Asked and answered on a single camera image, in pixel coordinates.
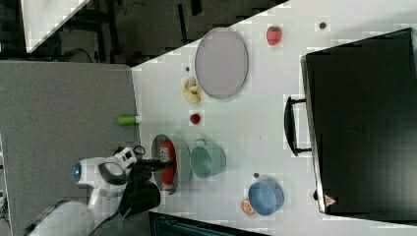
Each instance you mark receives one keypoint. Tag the grey round plate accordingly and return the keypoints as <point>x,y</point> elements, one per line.
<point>221,63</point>

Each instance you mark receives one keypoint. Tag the yellow banana toy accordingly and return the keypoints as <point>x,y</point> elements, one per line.
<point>191,91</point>

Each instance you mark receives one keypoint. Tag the blue bowl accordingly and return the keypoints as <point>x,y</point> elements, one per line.
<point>265,197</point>

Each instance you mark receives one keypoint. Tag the silver toaster oven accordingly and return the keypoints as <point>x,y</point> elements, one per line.
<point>361,102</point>

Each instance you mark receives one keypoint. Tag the orange slice toy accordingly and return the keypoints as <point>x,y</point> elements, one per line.
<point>246,207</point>

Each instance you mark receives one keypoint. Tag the green lime toy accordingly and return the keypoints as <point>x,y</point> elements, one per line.
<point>129,120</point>

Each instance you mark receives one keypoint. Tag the green mug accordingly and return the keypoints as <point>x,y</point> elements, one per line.
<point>207,159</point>

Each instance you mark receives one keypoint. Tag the pink strawberry toy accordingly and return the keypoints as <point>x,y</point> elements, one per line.
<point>274,35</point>

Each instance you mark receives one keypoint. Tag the small red strawberry toy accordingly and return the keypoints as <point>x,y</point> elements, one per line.
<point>195,119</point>

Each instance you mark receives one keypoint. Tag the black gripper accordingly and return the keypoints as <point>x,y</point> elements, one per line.
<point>140,193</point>

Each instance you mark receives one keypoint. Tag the blue table frame rail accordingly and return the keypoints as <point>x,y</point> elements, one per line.
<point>169,225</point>

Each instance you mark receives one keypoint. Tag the red plush ketchup bottle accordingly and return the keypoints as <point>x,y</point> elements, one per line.
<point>167,154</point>

